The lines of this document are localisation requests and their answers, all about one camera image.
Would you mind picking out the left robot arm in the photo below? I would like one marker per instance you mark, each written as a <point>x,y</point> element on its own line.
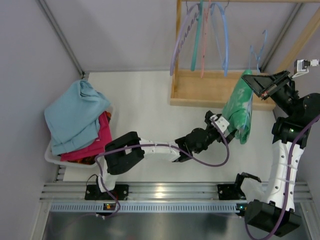
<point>125,152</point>

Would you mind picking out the lilac wavy hanger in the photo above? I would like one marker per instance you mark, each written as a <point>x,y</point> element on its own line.
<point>191,15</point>

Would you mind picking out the orange garment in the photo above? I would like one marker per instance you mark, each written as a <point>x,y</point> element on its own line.
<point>82,161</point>

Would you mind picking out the grey slotted cable duct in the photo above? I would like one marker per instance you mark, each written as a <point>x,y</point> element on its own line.
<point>146,207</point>

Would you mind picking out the light blue garment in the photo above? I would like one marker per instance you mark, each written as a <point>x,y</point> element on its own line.
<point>73,119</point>

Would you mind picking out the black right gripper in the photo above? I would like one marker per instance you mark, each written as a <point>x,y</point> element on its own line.
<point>274,85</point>

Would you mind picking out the green tie-dye trousers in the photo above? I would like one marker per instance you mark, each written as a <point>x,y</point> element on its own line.
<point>238,110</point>

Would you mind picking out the thin blue wire hanger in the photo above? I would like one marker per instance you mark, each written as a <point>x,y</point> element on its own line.
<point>258,52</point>

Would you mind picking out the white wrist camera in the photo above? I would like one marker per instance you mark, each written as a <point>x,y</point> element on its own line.
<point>301,66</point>
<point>219,122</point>

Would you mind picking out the teal plastic hanger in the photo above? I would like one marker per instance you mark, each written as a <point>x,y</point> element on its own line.
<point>199,20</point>

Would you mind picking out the wooden clothes rack frame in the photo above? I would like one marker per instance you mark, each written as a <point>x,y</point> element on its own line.
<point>188,89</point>

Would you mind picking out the thick blue plastic hanger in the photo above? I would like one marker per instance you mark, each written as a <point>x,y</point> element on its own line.
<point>223,52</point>

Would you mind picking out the aluminium rail base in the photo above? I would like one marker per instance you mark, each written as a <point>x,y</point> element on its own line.
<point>138,191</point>

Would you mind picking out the white perforated laundry basket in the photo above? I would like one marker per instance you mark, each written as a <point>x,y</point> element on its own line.
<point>85,157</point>

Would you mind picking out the pink wire hanger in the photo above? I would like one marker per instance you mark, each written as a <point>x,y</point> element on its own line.
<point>204,37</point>

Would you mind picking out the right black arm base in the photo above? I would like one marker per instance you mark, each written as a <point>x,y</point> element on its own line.
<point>230,192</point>

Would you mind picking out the pink garment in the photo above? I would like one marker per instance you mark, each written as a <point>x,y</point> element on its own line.
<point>95,145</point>

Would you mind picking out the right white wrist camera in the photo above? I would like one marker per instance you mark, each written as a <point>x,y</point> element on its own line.
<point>301,66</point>

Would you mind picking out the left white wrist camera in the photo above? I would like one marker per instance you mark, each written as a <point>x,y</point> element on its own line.
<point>219,122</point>

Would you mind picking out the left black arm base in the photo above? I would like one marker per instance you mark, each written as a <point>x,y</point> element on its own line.
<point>93,193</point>

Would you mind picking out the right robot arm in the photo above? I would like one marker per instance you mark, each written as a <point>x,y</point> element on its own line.
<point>272,210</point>

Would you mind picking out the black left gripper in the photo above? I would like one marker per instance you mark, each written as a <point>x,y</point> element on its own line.
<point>223,135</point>

